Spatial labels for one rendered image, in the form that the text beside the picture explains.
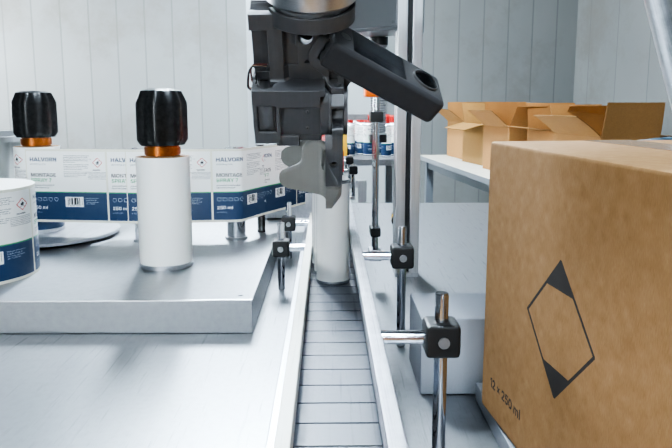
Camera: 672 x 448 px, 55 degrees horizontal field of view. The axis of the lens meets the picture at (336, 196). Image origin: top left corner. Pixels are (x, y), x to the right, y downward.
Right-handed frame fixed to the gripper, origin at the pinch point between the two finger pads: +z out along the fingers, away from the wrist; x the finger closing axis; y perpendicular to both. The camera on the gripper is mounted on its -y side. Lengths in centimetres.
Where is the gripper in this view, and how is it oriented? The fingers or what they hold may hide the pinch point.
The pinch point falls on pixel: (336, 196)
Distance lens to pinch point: 65.0
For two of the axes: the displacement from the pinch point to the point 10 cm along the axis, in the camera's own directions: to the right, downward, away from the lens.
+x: 0.1, 6.2, -7.8
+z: -0.1, 7.8, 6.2
